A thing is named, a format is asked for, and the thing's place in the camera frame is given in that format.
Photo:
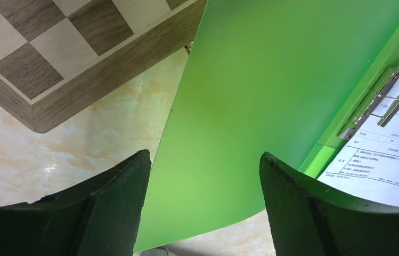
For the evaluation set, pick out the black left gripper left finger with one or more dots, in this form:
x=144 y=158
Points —
x=99 y=216

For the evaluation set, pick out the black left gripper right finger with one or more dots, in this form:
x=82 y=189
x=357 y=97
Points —
x=308 y=217

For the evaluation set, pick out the white paper files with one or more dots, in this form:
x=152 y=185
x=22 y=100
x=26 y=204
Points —
x=367 y=166

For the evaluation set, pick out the green plastic folder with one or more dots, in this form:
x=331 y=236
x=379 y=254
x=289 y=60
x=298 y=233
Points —
x=281 y=77

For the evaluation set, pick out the metal folder clip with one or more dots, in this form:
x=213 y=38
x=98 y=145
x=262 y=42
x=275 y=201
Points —
x=377 y=103

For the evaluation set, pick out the wooden chessboard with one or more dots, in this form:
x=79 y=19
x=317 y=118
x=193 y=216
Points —
x=59 y=57

